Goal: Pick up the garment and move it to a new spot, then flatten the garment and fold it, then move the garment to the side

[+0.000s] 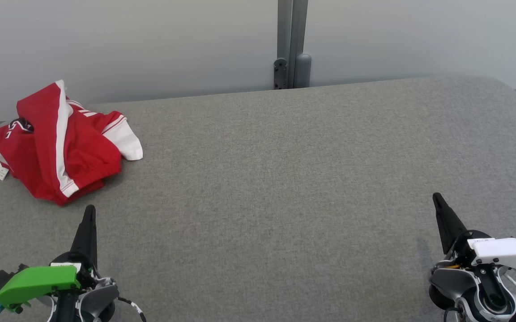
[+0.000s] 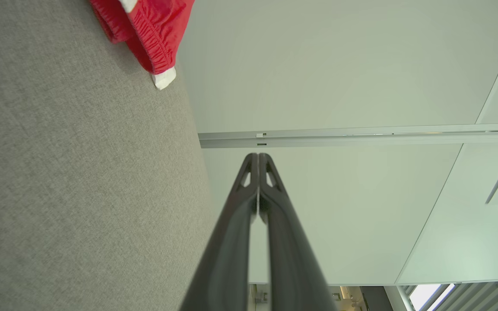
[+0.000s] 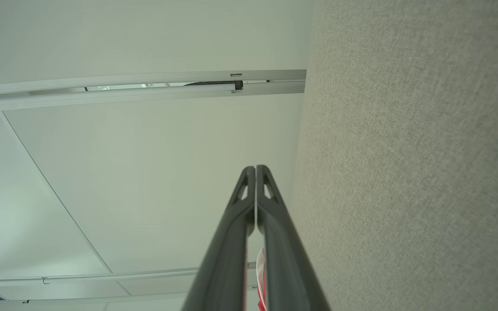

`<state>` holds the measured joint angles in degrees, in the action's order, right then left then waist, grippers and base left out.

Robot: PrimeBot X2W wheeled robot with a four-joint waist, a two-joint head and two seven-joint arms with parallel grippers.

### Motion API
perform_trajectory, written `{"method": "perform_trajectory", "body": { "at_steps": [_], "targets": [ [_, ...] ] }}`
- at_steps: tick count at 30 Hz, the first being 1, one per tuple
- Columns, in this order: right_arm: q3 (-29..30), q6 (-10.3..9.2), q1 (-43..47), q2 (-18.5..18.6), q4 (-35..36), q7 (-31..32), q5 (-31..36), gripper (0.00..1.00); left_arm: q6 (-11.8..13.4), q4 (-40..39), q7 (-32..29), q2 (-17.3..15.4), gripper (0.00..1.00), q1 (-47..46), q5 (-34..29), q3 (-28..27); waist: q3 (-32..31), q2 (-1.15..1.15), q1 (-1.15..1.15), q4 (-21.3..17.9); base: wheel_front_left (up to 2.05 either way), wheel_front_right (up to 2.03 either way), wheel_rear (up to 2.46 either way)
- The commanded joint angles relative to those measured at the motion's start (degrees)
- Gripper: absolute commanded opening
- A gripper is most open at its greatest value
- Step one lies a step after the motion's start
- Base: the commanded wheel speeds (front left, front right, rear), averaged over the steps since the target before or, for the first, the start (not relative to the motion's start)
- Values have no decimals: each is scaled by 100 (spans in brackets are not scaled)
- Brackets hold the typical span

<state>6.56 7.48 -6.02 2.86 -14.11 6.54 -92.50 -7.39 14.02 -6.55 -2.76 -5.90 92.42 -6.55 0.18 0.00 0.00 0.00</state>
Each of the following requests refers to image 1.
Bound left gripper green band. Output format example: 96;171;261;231
0;204;102;312

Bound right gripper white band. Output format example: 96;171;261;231
432;192;516;273

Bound grey metal post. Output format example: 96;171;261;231
273;0;312;90

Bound red white sports jersey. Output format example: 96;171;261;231
0;80;144;206

